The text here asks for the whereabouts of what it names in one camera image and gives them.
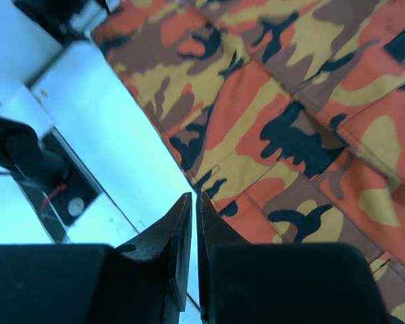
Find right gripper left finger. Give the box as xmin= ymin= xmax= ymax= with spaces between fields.
xmin=116 ymin=192 xmax=192 ymax=313

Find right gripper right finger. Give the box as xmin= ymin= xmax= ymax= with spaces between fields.
xmin=196 ymin=191 xmax=243 ymax=323

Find orange camouflage trousers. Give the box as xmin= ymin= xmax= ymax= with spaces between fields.
xmin=92 ymin=0 xmax=405 ymax=323

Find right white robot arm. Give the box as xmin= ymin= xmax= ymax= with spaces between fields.
xmin=0 ymin=41 xmax=199 ymax=323

